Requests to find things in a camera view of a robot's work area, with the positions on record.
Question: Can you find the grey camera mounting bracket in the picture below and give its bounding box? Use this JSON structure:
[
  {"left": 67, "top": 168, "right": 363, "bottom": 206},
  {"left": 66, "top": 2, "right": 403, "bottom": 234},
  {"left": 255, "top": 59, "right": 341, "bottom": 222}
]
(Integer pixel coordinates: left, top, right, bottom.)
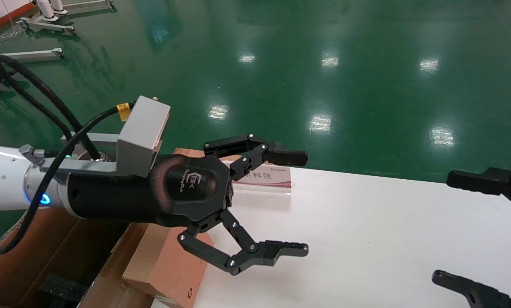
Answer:
[{"left": 39, "top": 133, "right": 121, "bottom": 175}]

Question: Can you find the white wheeled equipment stand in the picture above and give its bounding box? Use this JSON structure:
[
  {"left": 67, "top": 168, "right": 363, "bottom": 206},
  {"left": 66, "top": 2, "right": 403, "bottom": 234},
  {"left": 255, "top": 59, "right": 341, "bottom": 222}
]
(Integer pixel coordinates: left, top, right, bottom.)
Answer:
[{"left": 17, "top": 0, "right": 115, "bottom": 36}]

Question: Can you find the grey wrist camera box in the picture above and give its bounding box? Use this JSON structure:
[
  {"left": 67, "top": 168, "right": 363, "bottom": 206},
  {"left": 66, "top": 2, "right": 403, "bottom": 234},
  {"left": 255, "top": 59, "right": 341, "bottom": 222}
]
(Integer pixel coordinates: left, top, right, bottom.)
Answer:
[{"left": 118, "top": 96, "right": 171, "bottom": 178}]

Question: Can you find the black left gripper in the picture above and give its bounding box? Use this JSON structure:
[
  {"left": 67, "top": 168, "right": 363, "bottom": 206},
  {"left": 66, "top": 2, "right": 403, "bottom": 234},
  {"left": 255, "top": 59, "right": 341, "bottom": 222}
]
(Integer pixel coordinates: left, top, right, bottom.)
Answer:
[{"left": 67, "top": 133, "right": 309, "bottom": 275}]

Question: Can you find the black foam block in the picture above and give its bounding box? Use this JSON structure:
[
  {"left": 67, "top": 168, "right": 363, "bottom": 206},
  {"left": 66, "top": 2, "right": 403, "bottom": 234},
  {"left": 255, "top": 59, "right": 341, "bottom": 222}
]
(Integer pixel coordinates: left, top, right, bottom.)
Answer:
[{"left": 39, "top": 274, "right": 89, "bottom": 306}]

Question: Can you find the large cardboard box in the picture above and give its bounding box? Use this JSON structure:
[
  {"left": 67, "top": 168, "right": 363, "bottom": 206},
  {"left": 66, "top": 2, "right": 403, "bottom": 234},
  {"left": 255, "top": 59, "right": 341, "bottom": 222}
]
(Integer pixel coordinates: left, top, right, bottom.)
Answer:
[{"left": 0, "top": 207, "right": 153, "bottom": 308}]

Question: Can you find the grey stand leg bar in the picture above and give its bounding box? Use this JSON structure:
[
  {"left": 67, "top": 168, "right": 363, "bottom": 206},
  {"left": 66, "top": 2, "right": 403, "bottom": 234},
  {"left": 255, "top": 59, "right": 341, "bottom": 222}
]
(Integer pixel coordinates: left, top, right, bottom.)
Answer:
[{"left": 0, "top": 48, "right": 63, "bottom": 60}]

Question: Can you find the small cardboard box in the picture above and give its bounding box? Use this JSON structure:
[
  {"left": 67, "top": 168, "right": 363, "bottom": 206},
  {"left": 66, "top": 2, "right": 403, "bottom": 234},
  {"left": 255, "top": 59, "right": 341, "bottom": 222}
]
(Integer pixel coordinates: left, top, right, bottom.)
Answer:
[{"left": 122, "top": 222, "right": 214, "bottom": 308}]

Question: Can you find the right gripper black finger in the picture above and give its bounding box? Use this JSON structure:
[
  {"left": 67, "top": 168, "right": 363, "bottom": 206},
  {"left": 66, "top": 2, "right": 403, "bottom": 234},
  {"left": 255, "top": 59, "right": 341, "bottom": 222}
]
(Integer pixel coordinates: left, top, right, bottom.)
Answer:
[
  {"left": 432, "top": 269, "right": 511, "bottom": 308},
  {"left": 446, "top": 167, "right": 511, "bottom": 213}
]

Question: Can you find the thin black camera cable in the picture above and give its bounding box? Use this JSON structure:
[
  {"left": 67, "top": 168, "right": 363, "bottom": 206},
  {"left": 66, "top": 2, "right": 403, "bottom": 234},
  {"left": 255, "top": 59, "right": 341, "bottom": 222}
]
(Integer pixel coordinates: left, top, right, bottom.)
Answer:
[{"left": 0, "top": 102, "right": 132, "bottom": 256}]

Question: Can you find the acrylic sign with red stripe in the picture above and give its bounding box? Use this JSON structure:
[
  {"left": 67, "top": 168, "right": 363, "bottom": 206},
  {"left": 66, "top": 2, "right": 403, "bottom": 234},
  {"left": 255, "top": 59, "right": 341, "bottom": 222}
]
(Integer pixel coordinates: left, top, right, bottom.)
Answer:
[{"left": 234, "top": 164, "right": 292, "bottom": 196}]

